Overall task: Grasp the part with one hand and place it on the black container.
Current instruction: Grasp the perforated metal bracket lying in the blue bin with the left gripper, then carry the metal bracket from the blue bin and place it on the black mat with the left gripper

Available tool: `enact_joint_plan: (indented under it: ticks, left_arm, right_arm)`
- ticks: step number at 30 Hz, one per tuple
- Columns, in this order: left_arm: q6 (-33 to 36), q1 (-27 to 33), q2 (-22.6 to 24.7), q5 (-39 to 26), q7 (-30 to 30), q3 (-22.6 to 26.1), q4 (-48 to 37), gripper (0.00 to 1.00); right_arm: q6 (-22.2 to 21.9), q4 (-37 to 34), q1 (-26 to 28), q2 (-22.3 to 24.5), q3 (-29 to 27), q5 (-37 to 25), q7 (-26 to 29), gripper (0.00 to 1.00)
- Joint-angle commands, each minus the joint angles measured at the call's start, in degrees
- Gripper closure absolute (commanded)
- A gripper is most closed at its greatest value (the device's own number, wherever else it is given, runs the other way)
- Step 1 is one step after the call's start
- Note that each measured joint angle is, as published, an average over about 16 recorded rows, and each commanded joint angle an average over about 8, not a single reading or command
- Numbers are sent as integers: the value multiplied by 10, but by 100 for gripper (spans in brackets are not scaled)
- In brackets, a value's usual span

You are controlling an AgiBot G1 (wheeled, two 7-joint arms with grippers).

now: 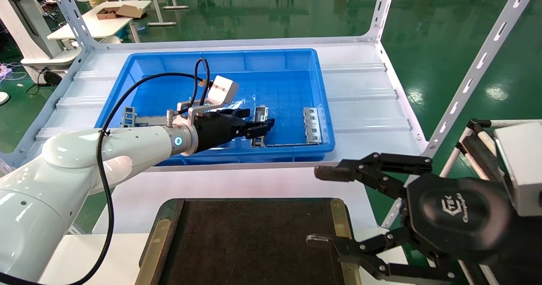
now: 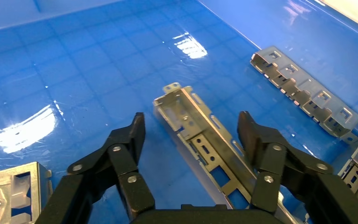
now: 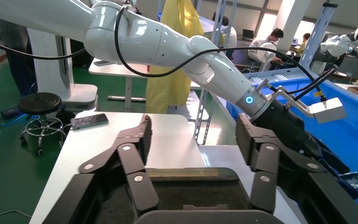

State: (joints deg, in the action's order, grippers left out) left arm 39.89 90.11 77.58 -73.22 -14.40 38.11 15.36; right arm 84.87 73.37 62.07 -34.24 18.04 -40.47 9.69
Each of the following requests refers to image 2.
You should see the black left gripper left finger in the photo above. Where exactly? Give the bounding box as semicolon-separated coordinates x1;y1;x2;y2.
34;112;157;224

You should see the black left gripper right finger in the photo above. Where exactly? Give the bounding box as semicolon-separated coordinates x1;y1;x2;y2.
237;111;358;224

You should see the silver channel metal part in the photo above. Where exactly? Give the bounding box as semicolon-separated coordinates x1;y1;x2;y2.
152;82;306;224

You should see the silver ladder-shaped channel part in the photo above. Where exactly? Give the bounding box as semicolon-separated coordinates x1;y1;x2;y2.
0;161;54;224

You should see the blue plastic bin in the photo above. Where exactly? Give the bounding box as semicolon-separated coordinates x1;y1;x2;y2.
0;0;358;224

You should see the silver notched bracket part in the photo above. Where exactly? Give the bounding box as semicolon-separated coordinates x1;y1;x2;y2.
249;45;358;145

